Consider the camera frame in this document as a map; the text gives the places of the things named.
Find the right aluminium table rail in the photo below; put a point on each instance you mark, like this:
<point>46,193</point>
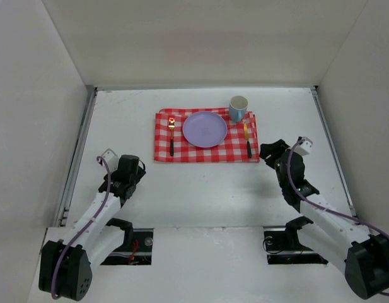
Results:
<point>318,105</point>

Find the left aluminium table rail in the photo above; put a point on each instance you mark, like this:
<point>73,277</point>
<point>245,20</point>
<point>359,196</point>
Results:
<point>65,198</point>

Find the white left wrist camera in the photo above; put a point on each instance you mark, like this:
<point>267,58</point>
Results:
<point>111,158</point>

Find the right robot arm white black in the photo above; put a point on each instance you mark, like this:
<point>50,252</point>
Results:
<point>358,249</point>

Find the blue white ceramic mug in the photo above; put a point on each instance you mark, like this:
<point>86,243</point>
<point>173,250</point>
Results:
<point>237,108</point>

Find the lilac plastic plate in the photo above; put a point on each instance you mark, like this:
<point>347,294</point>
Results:
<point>204,129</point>

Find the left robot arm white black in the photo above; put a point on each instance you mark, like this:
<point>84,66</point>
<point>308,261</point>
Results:
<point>67,264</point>

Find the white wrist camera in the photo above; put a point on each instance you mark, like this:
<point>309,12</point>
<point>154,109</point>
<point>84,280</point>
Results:
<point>304,147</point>
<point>111,158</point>

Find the red white checkered cloth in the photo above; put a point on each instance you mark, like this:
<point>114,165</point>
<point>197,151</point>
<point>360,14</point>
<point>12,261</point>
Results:
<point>232,149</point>

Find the gold fork black handle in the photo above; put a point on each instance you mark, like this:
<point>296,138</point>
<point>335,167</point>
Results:
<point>171,126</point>

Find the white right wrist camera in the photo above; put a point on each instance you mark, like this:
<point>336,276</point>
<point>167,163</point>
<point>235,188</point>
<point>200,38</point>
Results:
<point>304,147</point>

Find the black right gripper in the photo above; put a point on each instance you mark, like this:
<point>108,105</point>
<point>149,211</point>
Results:
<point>274,153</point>

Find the gold knife black handle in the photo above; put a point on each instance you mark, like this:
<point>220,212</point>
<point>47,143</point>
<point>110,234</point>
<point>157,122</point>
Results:
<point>246,134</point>

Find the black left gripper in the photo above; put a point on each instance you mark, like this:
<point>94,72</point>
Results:
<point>139,172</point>

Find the aluminium table rail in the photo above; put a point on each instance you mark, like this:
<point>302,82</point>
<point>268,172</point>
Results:
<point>318,105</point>
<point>65,198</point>

